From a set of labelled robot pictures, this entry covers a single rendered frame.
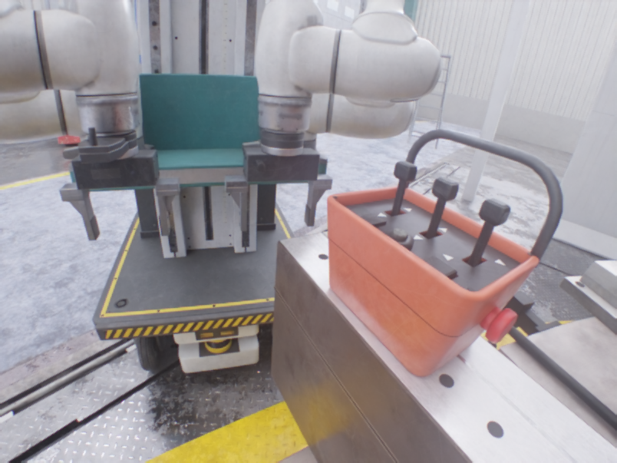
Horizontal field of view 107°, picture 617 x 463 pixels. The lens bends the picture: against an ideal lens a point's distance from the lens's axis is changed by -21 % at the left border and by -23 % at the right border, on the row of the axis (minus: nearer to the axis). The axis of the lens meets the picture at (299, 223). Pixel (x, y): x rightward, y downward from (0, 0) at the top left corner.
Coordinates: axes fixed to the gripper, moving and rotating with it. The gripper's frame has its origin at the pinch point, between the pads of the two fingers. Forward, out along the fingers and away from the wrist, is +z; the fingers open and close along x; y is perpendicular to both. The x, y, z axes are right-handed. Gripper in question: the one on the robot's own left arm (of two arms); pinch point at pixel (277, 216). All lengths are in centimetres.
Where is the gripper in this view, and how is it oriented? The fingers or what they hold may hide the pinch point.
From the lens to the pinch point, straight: 57.4
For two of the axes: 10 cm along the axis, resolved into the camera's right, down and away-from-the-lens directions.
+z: -0.9, 8.8, 4.6
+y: 2.8, 4.7, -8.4
